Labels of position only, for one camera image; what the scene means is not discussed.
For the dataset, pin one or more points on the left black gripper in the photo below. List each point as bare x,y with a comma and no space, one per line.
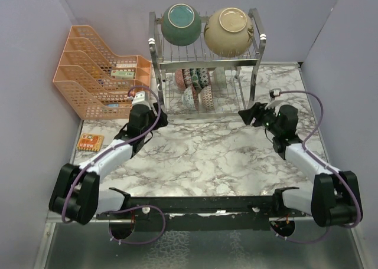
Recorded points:
156,108

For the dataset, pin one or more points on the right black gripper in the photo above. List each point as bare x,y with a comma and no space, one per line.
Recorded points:
255,112

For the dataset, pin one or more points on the steel two-tier dish rack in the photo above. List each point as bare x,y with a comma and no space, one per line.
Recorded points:
241,72

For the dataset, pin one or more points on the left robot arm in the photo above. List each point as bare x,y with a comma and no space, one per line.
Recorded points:
77,196

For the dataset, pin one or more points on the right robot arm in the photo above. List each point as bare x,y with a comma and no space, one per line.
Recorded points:
334,198

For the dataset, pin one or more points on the green white box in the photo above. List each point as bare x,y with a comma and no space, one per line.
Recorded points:
122,74

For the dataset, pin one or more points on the pink patterned small bowl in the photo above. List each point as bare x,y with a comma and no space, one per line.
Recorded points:
179,80

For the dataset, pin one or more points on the orange plastic file organizer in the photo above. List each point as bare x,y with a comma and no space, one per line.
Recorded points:
83,76

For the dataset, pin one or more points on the orange snack packet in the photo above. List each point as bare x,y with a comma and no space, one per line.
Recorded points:
90,142

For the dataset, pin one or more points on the dark red patterned bowl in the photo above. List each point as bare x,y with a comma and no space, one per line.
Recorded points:
187,77

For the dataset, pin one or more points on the blue dotted small bowl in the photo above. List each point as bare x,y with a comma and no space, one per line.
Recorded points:
203,76

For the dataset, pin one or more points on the green patterned small bowl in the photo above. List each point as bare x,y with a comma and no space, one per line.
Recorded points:
195,79

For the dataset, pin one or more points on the large cream ceramic bowl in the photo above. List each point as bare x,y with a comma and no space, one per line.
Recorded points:
229,32

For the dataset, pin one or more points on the large teal ceramic bowl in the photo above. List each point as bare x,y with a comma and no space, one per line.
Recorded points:
181,25

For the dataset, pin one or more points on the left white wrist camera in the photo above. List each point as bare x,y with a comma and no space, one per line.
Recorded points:
140,98

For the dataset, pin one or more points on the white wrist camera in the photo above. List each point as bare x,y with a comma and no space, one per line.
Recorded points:
140,98
275,98

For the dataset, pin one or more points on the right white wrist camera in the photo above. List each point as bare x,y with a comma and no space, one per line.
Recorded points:
275,98

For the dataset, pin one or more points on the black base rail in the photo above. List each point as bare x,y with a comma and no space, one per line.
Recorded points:
202,213

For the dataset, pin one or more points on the aluminium frame rail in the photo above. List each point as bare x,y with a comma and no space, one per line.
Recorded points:
53,217

